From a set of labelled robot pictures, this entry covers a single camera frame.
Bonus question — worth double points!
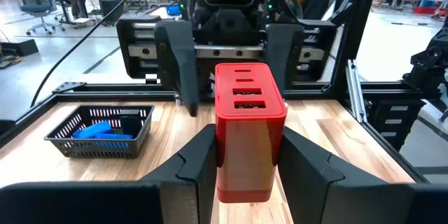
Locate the grey office chair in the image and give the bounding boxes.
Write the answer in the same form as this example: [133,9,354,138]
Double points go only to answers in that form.
[14,0,67,36]

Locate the red USB wall charger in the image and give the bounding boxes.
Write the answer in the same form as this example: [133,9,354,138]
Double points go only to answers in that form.
[214,62,288,204]

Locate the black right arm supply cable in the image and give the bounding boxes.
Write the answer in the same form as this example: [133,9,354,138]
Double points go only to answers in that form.
[30,0,144,109]

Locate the black mesh basket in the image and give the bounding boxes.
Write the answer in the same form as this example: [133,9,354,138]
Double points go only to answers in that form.
[44,104,155,160]

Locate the black metal table frame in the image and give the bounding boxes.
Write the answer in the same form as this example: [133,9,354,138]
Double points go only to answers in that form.
[0,0,448,185]

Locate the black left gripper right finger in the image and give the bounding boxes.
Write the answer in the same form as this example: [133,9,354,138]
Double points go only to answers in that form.
[278,125,448,224]

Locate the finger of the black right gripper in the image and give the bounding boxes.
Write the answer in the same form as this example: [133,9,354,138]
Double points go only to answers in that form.
[265,23,305,92]
[155,20,200,117]

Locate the silver metal bracket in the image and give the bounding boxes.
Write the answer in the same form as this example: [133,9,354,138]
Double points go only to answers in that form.
[345,59,368,124]

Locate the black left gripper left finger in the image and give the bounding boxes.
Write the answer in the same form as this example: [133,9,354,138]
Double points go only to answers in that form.
[0,123,218,224]

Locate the black floor box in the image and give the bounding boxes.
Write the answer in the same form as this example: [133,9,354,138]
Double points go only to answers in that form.
[0,38,40,57]

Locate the black labelled box stack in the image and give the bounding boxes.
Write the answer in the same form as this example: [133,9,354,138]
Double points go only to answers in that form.
[365,98,427,152]

